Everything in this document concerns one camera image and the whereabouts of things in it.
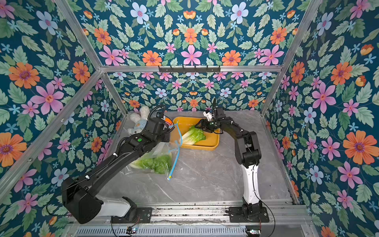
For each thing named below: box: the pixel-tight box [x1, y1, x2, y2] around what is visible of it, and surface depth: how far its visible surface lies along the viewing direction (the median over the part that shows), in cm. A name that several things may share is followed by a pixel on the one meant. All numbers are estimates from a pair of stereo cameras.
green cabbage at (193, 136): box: [181, 125, 207, 145], surface depth 98 cm
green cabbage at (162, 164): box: [151, 154, 172, 175], surface depth 84 cm
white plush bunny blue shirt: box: [127, 105, 151, 135], surface depth 109 cm
